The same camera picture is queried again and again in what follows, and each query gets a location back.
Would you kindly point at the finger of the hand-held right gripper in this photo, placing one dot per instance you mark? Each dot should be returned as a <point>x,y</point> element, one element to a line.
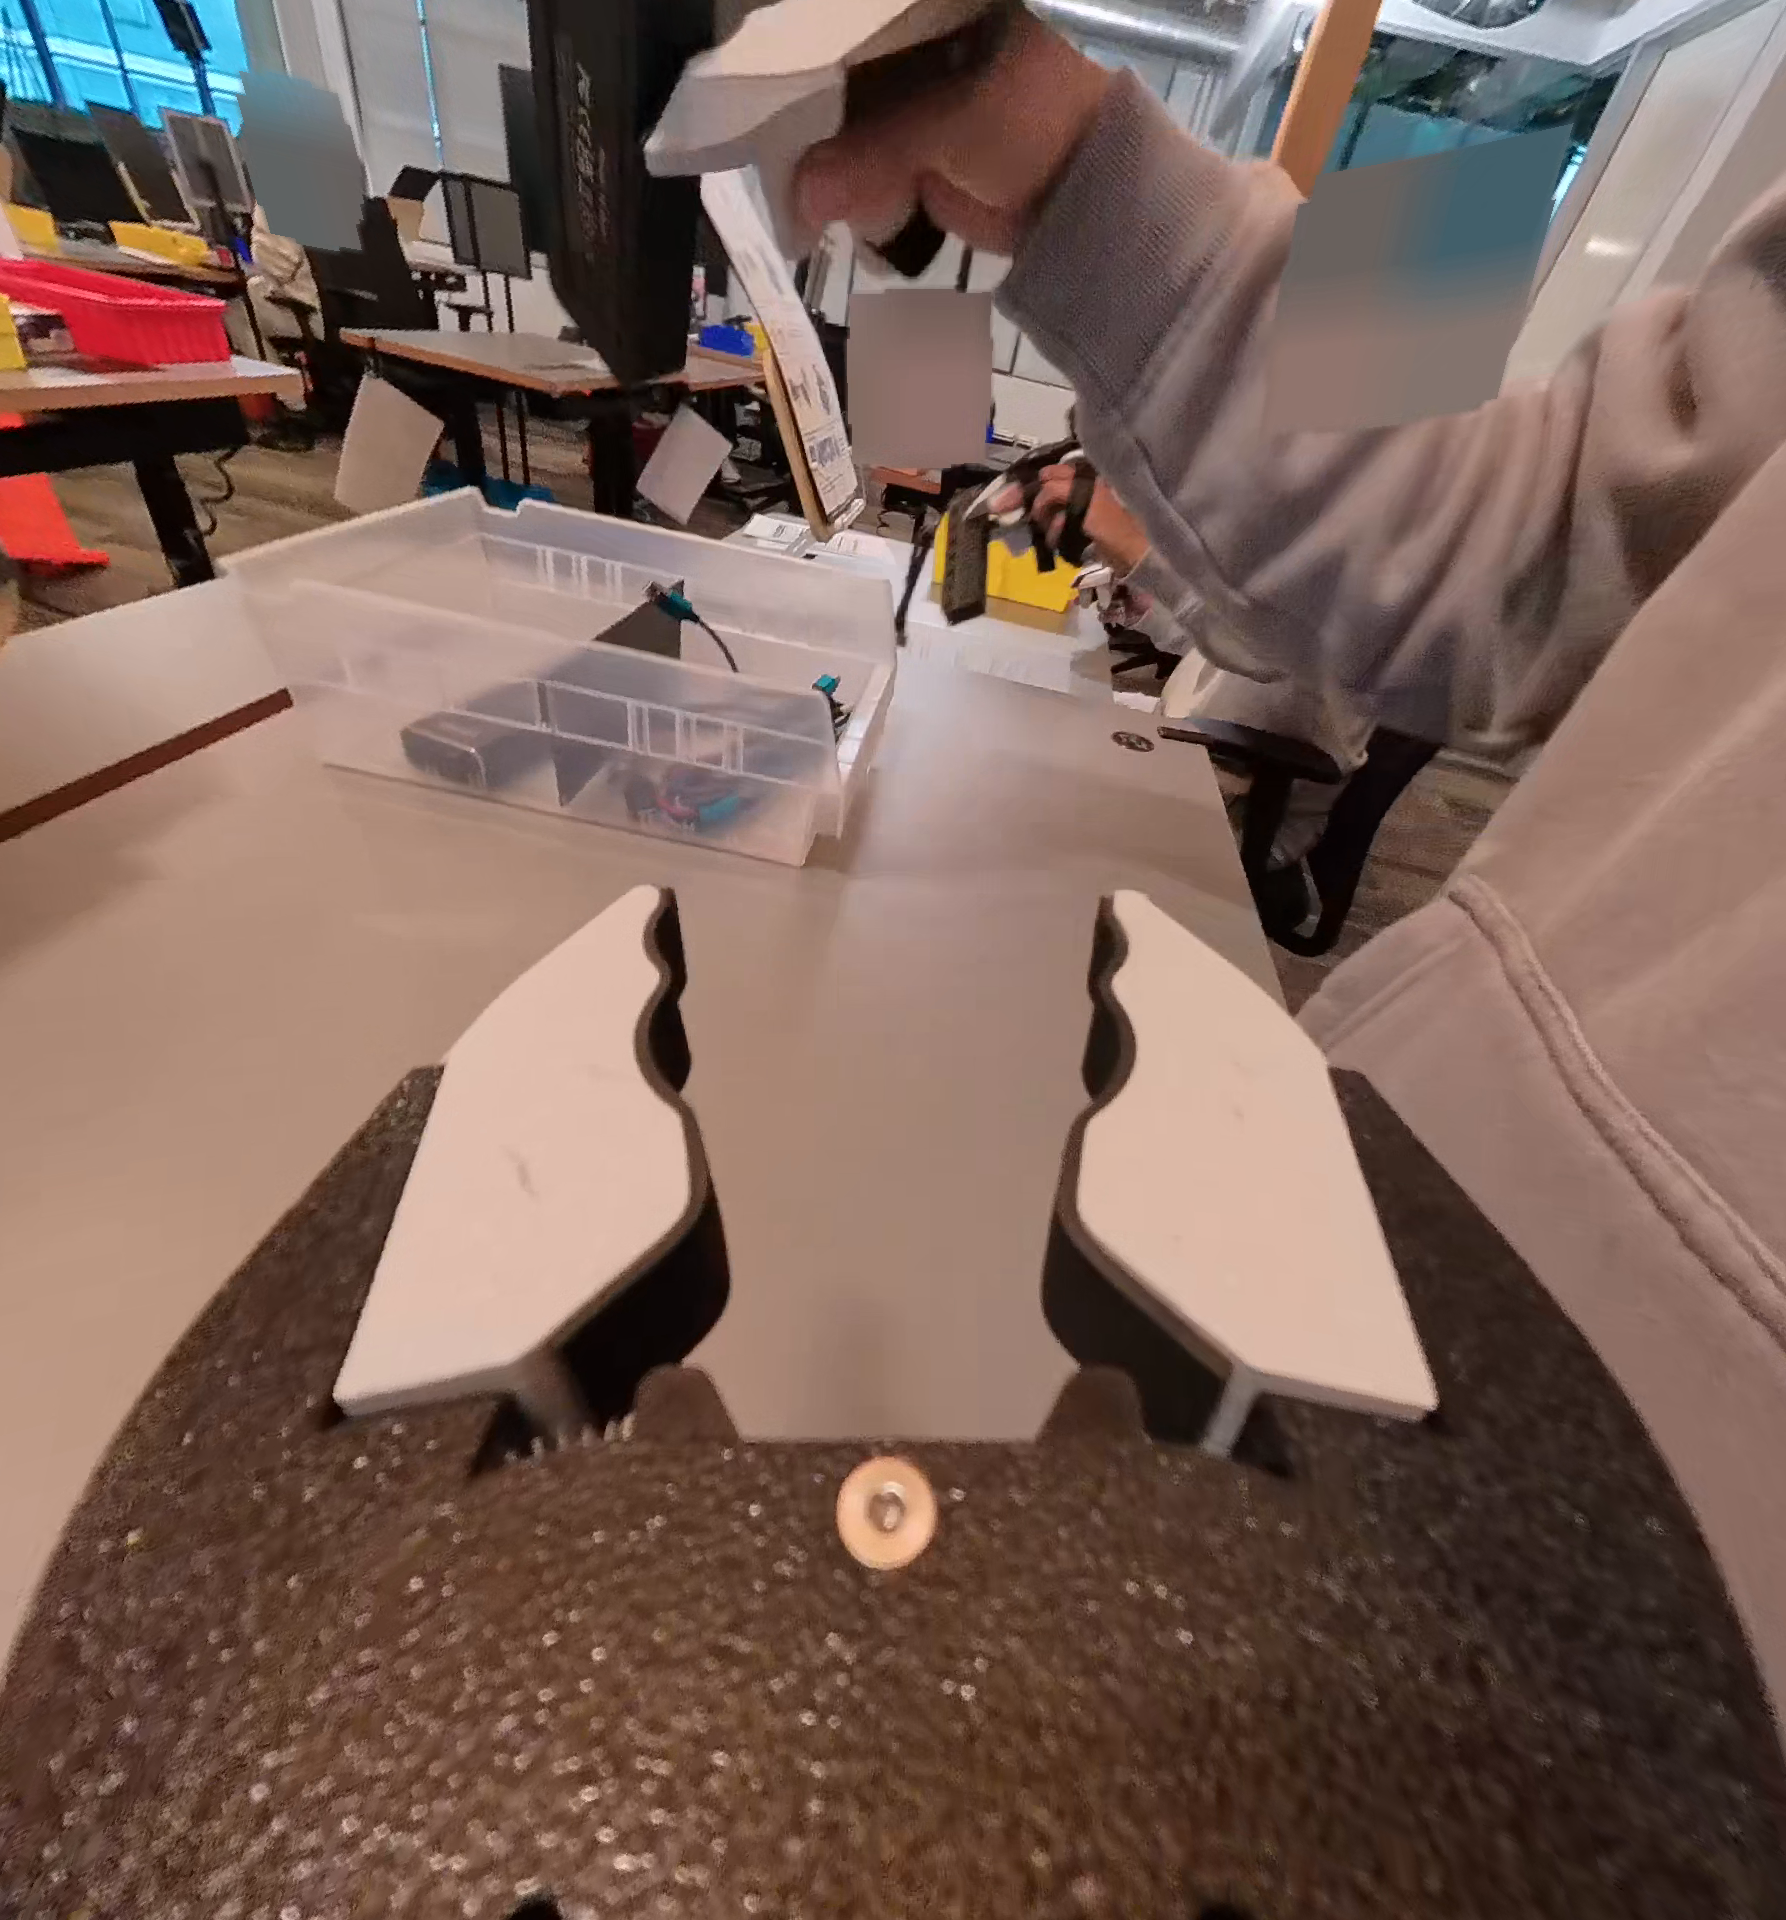
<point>757,90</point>

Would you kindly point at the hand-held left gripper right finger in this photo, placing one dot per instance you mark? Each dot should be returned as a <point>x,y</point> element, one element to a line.
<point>1239,1200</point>

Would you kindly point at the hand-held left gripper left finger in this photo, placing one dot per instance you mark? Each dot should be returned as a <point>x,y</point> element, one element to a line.
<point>534,1185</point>

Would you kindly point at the clear plastic bin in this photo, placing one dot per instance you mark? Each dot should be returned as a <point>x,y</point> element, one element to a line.
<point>427,543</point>

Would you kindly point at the person's right forearm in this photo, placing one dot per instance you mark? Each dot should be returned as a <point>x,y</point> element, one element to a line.
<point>1434,540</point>

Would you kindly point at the person's right hand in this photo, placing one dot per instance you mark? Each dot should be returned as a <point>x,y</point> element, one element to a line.
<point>985,148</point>

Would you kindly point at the wooden document stand with papers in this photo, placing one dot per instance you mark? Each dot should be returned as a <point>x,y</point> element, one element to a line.
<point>810,436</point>

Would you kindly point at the black music stand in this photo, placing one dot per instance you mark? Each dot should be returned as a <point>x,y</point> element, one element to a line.
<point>485,224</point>
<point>204,159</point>

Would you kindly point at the hanging white sheet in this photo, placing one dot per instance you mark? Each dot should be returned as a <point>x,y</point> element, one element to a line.
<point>683,466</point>
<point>383,443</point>

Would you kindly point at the black power strip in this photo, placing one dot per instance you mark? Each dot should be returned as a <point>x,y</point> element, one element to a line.
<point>969,565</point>

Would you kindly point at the background desk with black legs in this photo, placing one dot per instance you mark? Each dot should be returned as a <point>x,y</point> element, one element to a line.
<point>114,386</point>
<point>534,362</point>

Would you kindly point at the small yellow bin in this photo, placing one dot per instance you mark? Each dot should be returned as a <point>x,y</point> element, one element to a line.
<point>1029,579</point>

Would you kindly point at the black office chair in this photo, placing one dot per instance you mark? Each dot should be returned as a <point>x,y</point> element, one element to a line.
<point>1330,797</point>

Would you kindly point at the person's grey hoodie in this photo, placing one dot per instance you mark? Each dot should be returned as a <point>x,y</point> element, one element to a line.
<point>1659,1052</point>

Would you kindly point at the small black box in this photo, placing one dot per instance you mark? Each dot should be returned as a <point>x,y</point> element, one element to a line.
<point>459,743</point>

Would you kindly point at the row of yellow bins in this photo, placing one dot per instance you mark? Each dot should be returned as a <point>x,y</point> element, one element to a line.
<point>144,240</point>

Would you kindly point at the black monitor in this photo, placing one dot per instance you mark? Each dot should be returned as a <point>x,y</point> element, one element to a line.
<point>76,177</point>

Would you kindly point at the red plastic bin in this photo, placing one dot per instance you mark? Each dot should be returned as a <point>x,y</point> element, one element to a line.
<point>99,315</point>

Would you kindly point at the orange floor object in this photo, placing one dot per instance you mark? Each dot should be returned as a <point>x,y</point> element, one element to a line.
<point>40,525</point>

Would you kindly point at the wooden post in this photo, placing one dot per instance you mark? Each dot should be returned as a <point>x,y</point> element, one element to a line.
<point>1320,90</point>

